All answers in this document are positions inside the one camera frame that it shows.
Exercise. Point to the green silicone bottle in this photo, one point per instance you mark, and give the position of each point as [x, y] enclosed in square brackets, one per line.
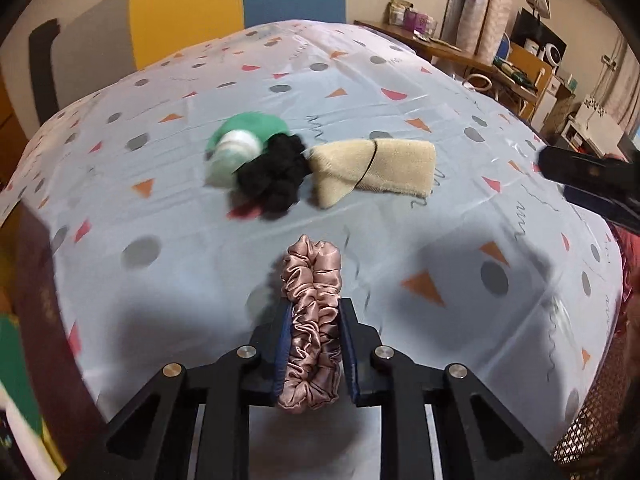
[239, 140]

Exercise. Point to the black rolled mat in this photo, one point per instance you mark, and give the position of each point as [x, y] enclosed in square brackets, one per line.
[40, 43]

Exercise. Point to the floral curtain right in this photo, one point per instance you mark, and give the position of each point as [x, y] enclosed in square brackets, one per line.
[476, 26]

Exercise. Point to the gold tray box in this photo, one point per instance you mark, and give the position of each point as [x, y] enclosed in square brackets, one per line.
[27, 276]

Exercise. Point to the black scrunchie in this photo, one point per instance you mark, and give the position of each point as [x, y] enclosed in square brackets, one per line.
[272, 180]

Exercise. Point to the grey yellow blue headboard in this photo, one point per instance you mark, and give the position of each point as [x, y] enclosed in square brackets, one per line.
[115, 38]

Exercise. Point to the beige cloth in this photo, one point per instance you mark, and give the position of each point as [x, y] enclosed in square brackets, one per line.
[380, 165]

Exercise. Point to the pink satin scrunchie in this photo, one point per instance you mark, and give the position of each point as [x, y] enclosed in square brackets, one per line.
[312, 282]

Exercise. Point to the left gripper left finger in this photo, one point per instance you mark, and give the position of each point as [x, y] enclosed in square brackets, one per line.
[194, 422]

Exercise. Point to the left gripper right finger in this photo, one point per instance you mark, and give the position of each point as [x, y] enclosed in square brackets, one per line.
[435, 423]

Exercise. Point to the wooden chair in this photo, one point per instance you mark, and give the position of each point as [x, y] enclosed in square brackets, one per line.
[551, 93]

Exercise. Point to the yellow green scouring sponge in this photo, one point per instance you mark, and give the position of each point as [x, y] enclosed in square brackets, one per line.
[16, 388]

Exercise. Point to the packages on desk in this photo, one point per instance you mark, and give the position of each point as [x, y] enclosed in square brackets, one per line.
[402, 13]

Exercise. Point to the wooden side desk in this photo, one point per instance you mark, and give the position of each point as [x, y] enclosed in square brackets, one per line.
[522, 98]

